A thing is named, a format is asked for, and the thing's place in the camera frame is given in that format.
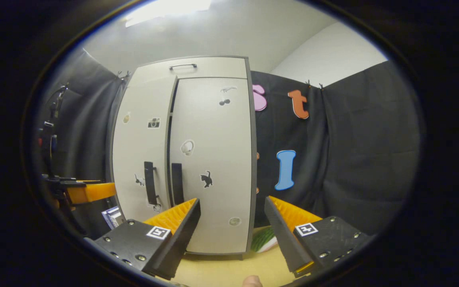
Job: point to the cabinet door with camera sticker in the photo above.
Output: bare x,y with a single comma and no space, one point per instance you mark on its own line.
142,143

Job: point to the cabinet door with cat sticker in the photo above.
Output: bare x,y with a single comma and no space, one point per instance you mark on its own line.
221,135

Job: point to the blue and white packet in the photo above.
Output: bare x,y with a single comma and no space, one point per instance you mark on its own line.
112,217

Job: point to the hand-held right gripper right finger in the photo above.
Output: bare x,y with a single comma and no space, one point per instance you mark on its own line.
283,235

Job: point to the white drawer front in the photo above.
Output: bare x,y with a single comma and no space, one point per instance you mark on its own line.
221,67

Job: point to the ceiling light panel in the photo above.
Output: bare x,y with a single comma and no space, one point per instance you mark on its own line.
165,10

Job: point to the watermelon slice toy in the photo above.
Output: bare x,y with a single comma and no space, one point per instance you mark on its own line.
263,239

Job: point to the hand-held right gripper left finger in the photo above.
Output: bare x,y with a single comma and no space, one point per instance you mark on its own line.
179,237

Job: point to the white and grey cabinet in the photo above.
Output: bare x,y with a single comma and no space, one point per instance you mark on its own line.
253,167

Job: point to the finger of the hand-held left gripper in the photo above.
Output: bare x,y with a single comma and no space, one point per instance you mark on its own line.
94,192

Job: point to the black equipment stand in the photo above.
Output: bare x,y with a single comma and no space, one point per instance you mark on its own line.
50,131

